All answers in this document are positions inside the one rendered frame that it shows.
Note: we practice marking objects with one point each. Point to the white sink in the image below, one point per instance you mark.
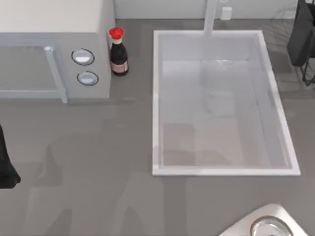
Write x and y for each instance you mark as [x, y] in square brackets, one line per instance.
[221, 103]

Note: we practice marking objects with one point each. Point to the dark bottle with red cap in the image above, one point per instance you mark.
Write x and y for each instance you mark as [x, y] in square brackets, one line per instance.
[119, 59]

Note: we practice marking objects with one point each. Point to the small microwave knob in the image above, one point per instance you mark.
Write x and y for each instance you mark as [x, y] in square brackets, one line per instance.
[87, 78]

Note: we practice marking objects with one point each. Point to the pale microwave oven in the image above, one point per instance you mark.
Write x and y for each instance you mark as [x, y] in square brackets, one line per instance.
[98, 44]

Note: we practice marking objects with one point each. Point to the large microwave knob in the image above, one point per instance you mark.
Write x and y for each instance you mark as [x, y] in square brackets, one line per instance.
[82, 56]

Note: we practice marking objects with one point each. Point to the tall white tap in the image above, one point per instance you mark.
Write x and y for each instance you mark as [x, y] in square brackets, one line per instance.
[210, 17]

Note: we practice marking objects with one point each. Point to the microwave oven door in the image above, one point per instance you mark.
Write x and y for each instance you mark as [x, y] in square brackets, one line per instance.
[27, 71]

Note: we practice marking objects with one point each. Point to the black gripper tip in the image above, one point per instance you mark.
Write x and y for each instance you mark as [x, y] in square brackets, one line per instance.
[6, 164]

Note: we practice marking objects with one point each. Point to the white wall socket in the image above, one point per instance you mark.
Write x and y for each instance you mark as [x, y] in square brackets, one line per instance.
[226, 13]

